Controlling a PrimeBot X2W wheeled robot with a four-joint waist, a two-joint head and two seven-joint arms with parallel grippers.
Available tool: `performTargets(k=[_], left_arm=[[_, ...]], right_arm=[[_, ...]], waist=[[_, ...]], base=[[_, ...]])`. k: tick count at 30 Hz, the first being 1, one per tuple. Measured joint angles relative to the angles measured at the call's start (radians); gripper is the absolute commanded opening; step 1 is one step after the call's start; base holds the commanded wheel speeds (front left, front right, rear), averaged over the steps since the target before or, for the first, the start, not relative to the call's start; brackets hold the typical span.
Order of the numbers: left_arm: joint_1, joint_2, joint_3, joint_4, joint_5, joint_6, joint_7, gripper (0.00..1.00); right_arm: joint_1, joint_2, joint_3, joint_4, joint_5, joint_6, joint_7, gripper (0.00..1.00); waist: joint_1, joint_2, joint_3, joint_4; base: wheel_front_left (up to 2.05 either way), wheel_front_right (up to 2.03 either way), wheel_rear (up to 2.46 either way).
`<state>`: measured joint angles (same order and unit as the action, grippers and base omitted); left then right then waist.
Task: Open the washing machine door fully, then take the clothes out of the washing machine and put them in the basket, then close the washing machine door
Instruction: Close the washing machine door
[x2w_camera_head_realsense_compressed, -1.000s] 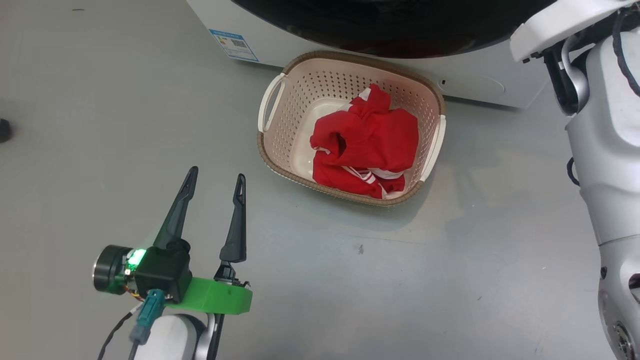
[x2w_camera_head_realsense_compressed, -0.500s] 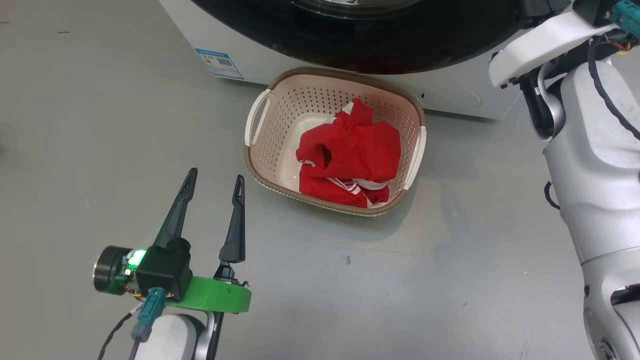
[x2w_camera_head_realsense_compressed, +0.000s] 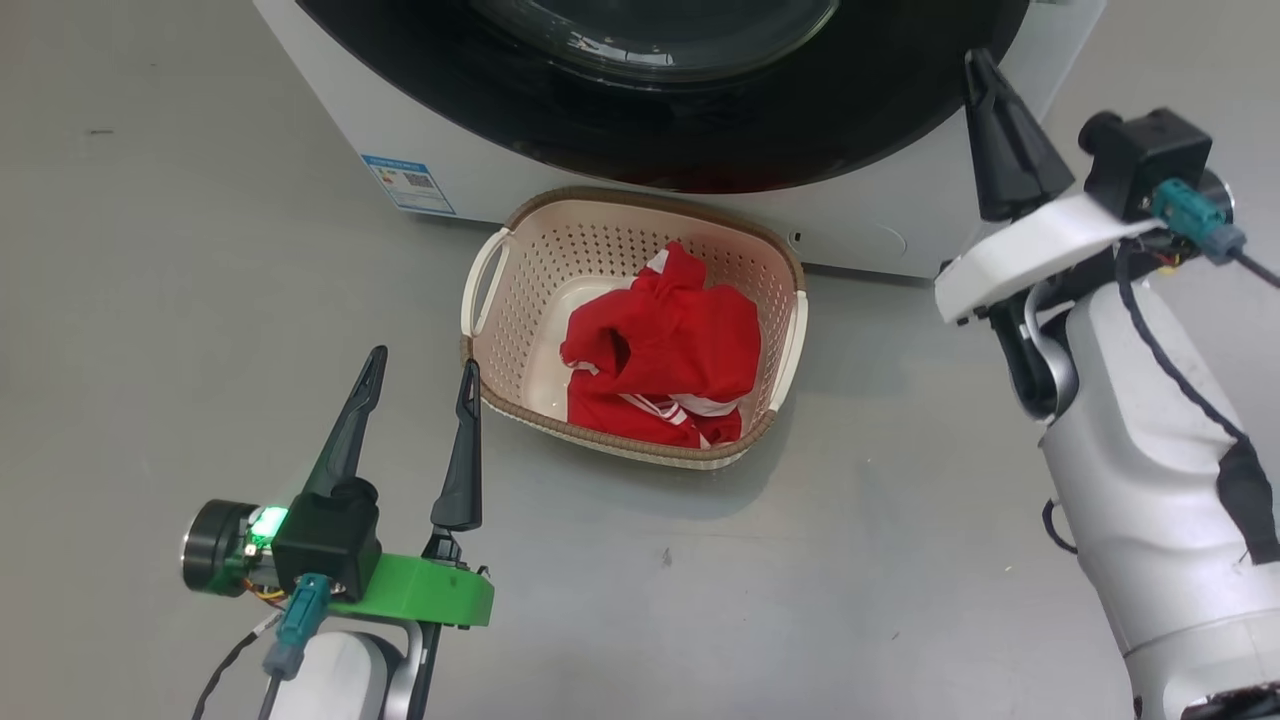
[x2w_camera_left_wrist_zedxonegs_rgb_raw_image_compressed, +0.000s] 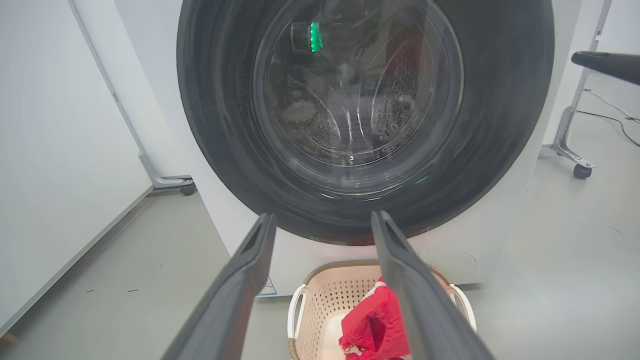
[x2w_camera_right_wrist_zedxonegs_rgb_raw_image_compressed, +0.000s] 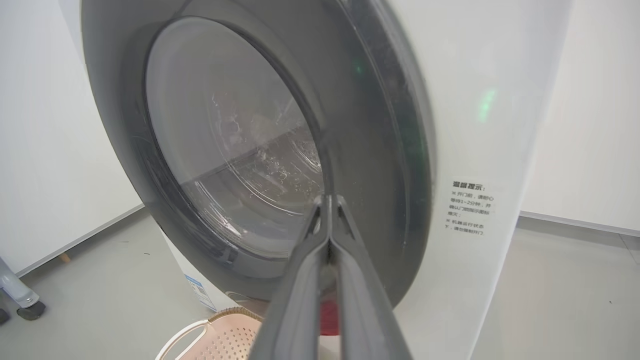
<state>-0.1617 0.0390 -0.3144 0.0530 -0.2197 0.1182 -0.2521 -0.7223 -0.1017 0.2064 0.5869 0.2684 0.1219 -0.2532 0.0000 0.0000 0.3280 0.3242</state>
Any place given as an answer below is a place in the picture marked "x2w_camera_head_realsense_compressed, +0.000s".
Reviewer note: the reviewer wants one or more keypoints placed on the cream perforated laundry basket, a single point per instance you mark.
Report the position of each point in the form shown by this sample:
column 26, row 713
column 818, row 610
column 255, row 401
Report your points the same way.
column 520, row 300

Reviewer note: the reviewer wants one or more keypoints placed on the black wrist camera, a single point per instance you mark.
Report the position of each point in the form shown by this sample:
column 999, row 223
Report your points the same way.
column 1145, row 160
column 325, row 540

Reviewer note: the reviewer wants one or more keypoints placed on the blue white energy label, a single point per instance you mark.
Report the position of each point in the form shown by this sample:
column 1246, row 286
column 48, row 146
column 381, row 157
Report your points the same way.
column 408, row 184

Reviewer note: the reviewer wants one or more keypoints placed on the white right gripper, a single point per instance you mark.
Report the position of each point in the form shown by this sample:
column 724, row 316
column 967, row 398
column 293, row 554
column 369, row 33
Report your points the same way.
column 1030, row 260

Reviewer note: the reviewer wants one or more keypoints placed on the white washing machine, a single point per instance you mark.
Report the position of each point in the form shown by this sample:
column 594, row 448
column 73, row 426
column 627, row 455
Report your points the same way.
column 330, row 100

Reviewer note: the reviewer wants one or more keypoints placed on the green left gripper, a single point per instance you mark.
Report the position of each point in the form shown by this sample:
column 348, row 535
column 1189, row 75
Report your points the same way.
column 420, row 590

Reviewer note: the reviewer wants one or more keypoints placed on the red garment with white stripes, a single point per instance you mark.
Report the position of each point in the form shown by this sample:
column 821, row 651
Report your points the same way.
column 680, row 340

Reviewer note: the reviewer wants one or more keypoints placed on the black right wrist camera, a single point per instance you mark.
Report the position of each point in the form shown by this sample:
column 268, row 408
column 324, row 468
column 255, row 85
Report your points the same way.
column 1145, row 160

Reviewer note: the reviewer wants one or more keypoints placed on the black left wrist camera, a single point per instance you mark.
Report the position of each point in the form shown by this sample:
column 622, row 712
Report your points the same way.
column 325, row 540

